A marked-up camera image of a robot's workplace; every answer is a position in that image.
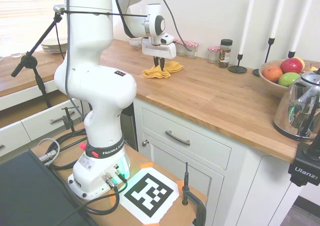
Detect red apple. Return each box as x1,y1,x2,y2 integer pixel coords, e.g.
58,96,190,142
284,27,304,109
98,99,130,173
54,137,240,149
279,57,304,74

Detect glass jar checkered lid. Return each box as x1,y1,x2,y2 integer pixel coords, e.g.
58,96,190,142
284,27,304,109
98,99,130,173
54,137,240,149
174,39,188,57
186,41,200,60
207,45,220,64

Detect curved metal drawer handle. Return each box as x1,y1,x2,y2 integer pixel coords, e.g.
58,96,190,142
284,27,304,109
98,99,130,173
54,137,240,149
165,130,191,147

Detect steel dishwasher front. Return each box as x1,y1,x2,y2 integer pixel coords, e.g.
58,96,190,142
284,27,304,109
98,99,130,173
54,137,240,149
120,103,139,152

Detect thick black coiled cable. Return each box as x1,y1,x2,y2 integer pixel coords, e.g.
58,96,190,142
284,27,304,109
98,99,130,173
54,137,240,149
48,130,89,171

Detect straight metal drawer handle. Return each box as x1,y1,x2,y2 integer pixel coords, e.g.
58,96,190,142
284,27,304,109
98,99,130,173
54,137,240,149
49,110,76,125

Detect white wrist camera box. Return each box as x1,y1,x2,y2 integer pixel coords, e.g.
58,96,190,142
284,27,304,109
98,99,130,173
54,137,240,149
159,34,175,45

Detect thin black base cable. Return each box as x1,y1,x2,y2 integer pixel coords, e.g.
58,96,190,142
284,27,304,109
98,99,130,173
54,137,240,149
53,172,129,226

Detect tall white candle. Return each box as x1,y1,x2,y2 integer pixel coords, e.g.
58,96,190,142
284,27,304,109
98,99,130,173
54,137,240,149
289,0,317,52
238,0,257,56
270,0,288,39

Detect black boom stand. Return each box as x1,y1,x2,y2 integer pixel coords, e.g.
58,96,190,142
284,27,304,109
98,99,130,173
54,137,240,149
10,4,66,109

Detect yellow lemon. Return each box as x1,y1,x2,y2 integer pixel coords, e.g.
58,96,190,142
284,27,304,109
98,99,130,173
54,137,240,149
294,57,306,72

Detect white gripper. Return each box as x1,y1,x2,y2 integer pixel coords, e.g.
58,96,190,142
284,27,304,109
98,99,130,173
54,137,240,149
141,37,178,71

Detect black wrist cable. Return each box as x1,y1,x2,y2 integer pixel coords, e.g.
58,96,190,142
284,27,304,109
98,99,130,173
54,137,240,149
154,0,194,53

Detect wooden fruit bowl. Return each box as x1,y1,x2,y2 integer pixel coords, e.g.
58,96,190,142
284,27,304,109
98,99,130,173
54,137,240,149
258,59,320,90

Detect stacked pale plates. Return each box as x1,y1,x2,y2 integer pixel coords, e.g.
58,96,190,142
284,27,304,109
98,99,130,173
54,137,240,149
41,37,69,54

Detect orange fruit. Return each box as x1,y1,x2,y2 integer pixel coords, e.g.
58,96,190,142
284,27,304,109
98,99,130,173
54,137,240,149
263,65,284,83

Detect spice jar black lid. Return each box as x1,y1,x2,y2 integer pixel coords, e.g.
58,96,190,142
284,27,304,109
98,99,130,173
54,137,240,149
217,38,234,69

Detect black Ulanzi camera mount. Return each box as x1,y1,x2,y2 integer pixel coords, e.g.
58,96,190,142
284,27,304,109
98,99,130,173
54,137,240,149
287,135,320,187

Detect black controller box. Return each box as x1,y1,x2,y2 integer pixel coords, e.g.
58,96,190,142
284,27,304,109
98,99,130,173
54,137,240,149
0,149,98,226

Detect shiny steel kettle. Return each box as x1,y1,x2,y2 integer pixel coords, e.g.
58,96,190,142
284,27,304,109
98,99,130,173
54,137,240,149
272,67,320,140

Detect black white marker sheet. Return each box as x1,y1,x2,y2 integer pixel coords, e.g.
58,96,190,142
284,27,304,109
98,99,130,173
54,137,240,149
119,167,180,224

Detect large black bar clamp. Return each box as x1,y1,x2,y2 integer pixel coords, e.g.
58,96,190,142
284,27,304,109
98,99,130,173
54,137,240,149
181,161,207,226

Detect yellow cloth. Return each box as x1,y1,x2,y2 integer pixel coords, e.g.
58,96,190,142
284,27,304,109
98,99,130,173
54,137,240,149
142,60,185,80

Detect green apple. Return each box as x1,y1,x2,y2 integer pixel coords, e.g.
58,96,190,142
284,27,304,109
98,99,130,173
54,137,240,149
278,72,301,87

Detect small black bar clamp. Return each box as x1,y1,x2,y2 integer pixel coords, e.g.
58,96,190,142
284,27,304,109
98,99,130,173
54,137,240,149
61,106,76,133

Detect stacked white bowls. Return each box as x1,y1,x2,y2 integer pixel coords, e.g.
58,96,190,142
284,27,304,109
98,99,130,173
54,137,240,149
128,35,145,49

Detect silver cable connector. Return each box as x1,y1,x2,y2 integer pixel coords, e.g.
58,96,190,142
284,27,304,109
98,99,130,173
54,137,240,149
37,138,61,166

